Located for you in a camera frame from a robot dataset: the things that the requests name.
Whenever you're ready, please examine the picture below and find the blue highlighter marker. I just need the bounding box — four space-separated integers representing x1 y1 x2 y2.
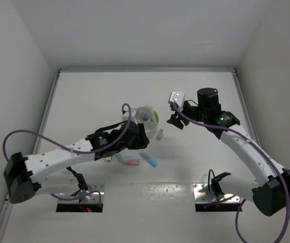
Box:
138 151 158 168

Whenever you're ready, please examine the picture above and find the yellow highlighter marker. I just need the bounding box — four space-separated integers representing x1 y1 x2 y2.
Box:
146 104 156 124

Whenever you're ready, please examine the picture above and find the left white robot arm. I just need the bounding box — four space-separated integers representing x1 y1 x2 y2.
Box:
4 121 150 204

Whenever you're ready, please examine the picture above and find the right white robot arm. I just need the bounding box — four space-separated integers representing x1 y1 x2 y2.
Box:
167 88 290 216

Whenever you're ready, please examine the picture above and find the pink highlighter marker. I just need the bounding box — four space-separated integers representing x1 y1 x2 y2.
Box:
122 159 140 166

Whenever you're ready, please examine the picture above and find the white round divided organizer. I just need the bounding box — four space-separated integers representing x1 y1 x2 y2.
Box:
135 105 159 139

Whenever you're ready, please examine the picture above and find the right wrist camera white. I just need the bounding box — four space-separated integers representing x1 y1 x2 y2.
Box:
168 91 185 107

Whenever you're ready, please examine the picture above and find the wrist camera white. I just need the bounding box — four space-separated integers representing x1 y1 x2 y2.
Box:
168 91 185 107
122 109 137 124

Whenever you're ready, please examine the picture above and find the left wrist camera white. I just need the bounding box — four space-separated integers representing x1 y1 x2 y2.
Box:
122 109 137 124

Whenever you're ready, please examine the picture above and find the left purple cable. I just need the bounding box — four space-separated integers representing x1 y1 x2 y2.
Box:
3 103 132 200

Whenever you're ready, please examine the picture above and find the purple cable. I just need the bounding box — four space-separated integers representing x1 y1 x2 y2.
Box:
171 102 290 243
3 103 132 200

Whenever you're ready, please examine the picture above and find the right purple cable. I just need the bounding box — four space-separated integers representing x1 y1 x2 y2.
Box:
171 102 290 243

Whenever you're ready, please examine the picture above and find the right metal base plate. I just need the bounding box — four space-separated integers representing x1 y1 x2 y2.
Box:
192 183 241 205

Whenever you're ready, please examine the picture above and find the metal base plate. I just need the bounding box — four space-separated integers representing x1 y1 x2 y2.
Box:
192 183 241 205
56 183 105 205

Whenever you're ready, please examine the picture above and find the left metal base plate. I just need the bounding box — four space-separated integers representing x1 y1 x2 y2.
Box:
56 183 105 205

